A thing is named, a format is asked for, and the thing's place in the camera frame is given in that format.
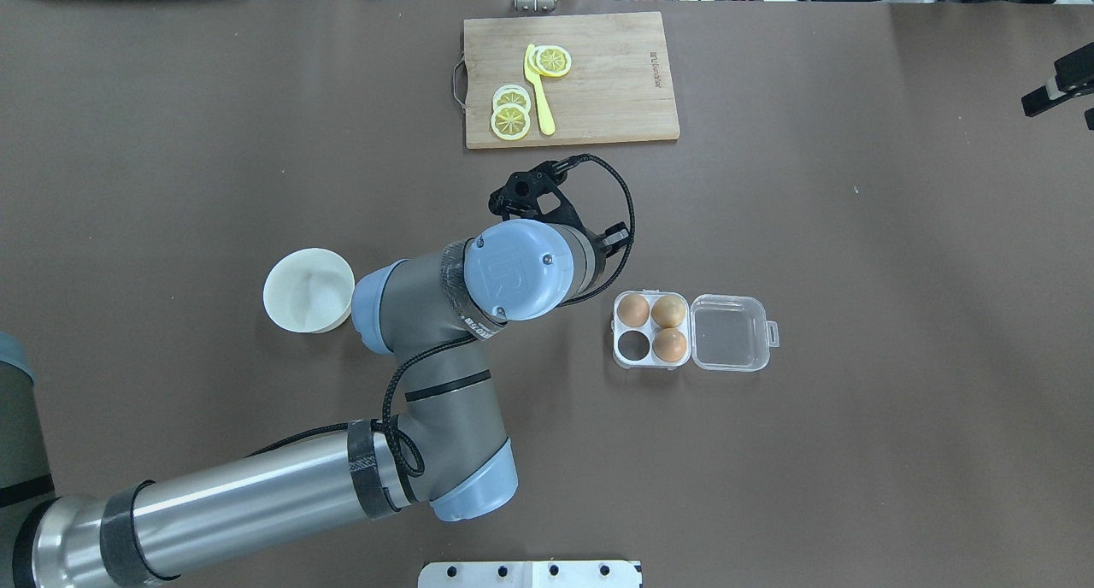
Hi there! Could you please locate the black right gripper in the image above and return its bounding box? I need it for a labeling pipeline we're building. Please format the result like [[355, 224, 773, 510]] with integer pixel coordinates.
[[1022, 44, 1093, 118]]

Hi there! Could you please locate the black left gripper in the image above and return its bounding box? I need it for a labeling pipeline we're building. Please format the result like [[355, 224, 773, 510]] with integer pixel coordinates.
[[590, 222, 632, 260]]

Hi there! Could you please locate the brown egg from bowl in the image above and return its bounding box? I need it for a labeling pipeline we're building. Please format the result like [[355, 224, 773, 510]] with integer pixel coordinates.
[[615, 292, 651, 328]]

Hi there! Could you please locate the clear plastic egg box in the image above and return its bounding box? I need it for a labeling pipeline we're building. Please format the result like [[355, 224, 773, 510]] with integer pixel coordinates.
[[612, 291, 781, 373]]

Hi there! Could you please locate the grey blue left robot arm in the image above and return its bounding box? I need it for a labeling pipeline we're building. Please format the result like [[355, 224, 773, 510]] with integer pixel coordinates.
[[3, 219, 635, 587]]

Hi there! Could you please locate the brown egg back cell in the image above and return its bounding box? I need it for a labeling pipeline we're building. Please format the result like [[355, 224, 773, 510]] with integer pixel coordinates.
[[651, 293, 689, 328]]

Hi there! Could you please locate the brown egg cell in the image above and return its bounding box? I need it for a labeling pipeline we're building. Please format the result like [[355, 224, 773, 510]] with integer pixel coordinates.
[[651, 293, 689, 328], [653, 327, 689, 364]]

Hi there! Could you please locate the brown egg front cell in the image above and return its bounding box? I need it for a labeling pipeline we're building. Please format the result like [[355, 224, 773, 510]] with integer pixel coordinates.
[[653, 327, 689, 364]]

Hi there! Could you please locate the bamboo cutting board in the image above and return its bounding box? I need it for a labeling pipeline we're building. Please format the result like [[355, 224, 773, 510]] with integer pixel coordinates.
[[462, 12, 680, 150]]

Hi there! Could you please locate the yellow plastic knife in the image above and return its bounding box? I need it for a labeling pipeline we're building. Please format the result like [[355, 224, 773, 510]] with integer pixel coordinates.
[[523, 44, 557, 137]]

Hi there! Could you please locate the lemon slice by knife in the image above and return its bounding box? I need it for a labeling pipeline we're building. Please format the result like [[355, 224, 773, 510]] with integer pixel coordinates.
[[529, 45, 572, 78]]

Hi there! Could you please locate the white ceramic bowl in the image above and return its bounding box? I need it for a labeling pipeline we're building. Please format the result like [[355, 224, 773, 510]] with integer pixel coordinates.
[[261, 247, 356, 334]]

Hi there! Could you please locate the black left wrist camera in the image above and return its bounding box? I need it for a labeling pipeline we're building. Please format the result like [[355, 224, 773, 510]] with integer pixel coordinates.
[[487, 158, 585, 230]]

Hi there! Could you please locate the lemon slice near handle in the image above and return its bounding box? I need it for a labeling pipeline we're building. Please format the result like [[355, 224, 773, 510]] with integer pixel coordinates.
[[490, 103, 531, 141]]

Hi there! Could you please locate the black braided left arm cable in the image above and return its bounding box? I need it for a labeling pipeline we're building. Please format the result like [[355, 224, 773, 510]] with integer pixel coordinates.
[[248, 154, 637, 479]]

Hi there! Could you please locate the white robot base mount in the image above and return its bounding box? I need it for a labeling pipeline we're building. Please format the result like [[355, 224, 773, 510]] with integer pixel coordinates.
[[417, 560, 644, 587]]

